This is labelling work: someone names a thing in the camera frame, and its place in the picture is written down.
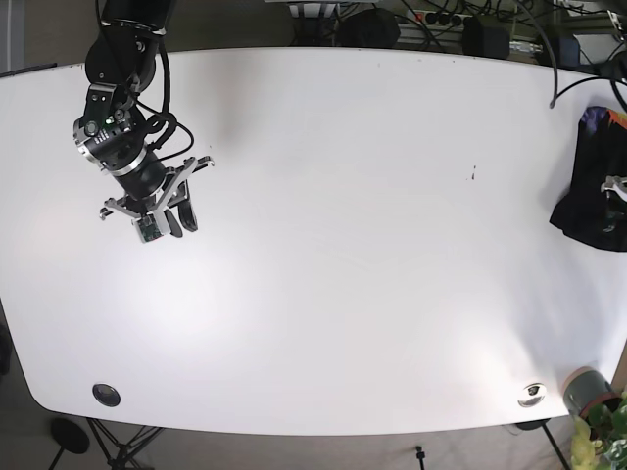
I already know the potted green plant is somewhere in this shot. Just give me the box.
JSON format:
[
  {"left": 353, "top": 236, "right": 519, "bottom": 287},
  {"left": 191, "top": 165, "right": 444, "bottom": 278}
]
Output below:
[{"left": 561, "top": 367, "right": 626, "bottom": 469}]

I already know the black table grommet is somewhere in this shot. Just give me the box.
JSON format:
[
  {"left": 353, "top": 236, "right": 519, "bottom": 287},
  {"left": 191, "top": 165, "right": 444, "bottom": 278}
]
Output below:
[{"left": 92, "top": 383, "right": 121, "bottom": 407}]

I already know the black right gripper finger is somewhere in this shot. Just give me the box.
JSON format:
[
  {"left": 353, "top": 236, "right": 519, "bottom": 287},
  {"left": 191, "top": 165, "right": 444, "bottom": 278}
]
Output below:
[
  {"left": 164, "top": 209, "right": 183, "bottom": 238},
  {"left": 177, "top": 186, "right": 198, "bottom": 232}
]

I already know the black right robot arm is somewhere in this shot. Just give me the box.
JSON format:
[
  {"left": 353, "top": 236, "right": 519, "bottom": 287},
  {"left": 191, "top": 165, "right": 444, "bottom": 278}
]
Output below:
[{"left": 73, "top": 1, "right": 214, "bottom": 243}]

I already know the silver table grommet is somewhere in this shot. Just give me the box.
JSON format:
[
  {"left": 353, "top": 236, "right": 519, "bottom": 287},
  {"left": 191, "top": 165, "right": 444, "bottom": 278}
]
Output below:
[{"left": 517, "top": 383, "right": 547, "bottom": 408}]

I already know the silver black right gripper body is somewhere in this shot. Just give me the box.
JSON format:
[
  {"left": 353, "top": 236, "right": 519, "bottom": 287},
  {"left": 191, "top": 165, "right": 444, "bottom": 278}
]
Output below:
[{"left": 73, "top": 110, "right": 215, "bottom": 243}]

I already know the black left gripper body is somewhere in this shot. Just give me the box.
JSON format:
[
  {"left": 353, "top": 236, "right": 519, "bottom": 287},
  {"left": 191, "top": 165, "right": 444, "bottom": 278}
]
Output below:
[{"left": 601, "top": 176, "right": 627, "bottom": 212}]

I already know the black T-shirt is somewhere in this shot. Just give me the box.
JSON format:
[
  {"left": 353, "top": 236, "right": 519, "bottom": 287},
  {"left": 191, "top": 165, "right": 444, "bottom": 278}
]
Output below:
[{"left": 550, "top": 107, "right": 626, "bottom": 253}]

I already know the black tripod stand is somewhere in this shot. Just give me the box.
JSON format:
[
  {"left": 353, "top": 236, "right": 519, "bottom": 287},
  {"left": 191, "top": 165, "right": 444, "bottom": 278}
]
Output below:
[{"left": 49, "top": 416, "right": 168, "bottom": 470}]

